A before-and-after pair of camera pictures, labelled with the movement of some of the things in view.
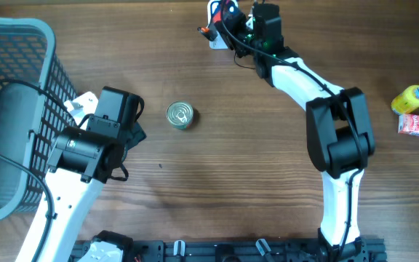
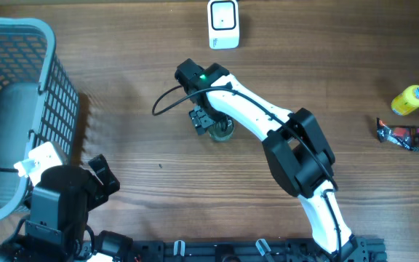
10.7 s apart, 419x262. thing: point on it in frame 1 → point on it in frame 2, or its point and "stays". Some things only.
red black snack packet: (220, 9) → (410, 137)
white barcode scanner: (214, 11) stays
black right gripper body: (238, 37) → (206, 120)
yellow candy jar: (409, 99) stays
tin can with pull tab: (180, 114) → (215, 132)
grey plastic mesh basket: (23, 97) stays
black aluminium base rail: (374, 250) stays
